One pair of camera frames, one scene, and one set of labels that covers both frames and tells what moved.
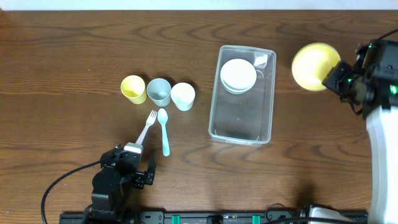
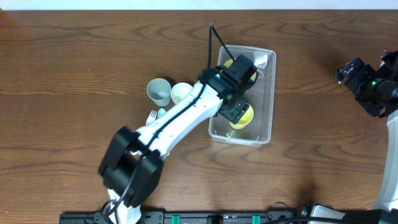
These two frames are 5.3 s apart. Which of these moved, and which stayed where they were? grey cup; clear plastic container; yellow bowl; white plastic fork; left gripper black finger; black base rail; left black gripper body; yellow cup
Moved: left black gripper body; yellow cup; left gripper black finger; yellow bowl
Stayed: clear plastic container; white plastic fork; black base rail; grey cup
